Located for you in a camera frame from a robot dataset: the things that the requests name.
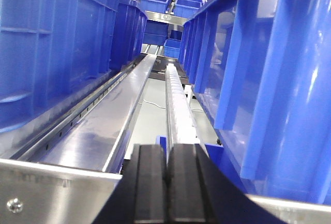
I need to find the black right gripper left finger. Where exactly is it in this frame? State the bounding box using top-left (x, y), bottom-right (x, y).
top-left (93, 144), bottom-right (168, 223)

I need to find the far blue bin left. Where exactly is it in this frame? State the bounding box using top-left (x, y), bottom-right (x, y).
top-left (140, 0), bottom-right (171, 13)

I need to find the white roller track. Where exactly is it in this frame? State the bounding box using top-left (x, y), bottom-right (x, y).
top-left (165, 64), bottom-right (201, 146)

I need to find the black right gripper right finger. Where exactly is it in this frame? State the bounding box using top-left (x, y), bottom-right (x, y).
top-left (167, 144), bottom-right (282, 223)

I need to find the large blue bin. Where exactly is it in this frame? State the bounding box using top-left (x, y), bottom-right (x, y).
top-left (1, 0), bottom-right (120, 132)
top-left (179, 0), bottom-right (330, 205)

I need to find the far blue bin right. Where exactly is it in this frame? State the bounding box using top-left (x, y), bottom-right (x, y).
top-left (173, 0), bottom-right (204, 18)

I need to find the small blue bin below shelf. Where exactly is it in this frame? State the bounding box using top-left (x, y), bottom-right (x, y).
top-left (163, 39), bottom-right (181, 58)

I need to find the steel shelf front rail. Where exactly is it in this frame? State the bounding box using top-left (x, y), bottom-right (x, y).
top-left (1, 159), bottom-right (122, 223)

